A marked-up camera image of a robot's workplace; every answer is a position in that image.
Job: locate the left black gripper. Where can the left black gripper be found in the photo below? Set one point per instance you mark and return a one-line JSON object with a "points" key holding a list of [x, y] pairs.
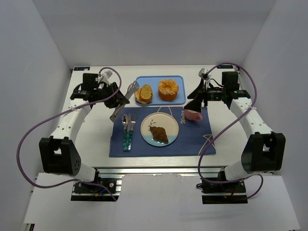
{"points": [[114, 95]]}

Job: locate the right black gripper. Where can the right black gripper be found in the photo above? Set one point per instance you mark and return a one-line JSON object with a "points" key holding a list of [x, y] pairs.
{"points": [[204, 95]]}

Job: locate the metal tongs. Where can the metal tongs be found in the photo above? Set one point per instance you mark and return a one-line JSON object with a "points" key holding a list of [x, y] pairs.
{"points": [[132, 88]]}

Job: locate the sliced toast bread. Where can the sliced toast bread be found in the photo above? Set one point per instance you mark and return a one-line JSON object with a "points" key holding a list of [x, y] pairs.
{"points": [[144, 94]]}

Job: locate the brown croissant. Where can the brown croissant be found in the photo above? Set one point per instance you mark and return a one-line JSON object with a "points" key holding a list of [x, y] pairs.
{"points": [[159, 134]]}

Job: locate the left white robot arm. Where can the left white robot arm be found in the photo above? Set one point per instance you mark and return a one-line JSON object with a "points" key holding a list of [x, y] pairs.
{"points": [[58, 152]]}

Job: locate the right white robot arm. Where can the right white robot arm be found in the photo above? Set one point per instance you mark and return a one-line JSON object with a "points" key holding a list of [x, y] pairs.
{"points": [[264, 149]]}

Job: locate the pink mug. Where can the pink mug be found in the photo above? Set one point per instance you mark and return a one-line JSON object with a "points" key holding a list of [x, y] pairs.
{"points": [[193, 115]]}

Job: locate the round orange sugared bun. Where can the round orange sugared bun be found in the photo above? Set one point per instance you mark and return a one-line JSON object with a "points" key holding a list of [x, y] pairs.
{"points": [[168, 89]]}

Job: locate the blue cloth placemat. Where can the blue cloth placemat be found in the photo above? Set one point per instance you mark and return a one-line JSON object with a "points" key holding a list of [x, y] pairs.
{"points": [[192, 138]]}

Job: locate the right blue label sticker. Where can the right blue label sticker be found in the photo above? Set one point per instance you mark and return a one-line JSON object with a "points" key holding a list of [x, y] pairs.
{"points": [[225, 66]]}

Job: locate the blue label sticker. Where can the blue label sticker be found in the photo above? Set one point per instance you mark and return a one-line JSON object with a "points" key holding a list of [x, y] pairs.
{"points": [[81, 68], [225, 66]]}

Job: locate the white and blue plate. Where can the white and blue plate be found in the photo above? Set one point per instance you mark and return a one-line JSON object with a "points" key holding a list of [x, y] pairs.
{"points": [[159, 119]]}

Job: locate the left blue label sticker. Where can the left blue label sticker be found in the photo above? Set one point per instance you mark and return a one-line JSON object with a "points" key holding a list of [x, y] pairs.
{"points": [[81, 68]]}

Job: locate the spoon with green handle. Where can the spoon with green handle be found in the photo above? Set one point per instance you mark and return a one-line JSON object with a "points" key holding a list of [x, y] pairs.
{"points": [[124, 123]]}

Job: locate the fork with green handle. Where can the fork with green handle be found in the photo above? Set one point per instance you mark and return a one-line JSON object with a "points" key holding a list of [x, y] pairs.
{"points": [[132, 123]]}

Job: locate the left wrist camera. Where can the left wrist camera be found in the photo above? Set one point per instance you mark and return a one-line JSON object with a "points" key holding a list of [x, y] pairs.
{"points": [[104, 77]]}

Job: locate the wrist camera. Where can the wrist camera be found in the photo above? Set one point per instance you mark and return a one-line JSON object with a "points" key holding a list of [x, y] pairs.
{"points": [[104, 77], [203, 75]]}

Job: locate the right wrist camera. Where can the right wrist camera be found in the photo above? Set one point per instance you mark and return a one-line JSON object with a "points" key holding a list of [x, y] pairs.
{"points": [[203, 75]]}

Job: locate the aluminium table edge rail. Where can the aluminium table edge rail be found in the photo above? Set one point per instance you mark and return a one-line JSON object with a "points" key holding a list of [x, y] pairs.
{"points": [[156, 171]]}

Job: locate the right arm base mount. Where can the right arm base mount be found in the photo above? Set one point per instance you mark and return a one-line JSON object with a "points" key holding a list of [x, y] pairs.
{"points": [[216, 193]]}

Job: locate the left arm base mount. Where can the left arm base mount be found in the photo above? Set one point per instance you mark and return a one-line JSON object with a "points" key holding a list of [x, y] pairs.
{"points": [[106, 187]]}

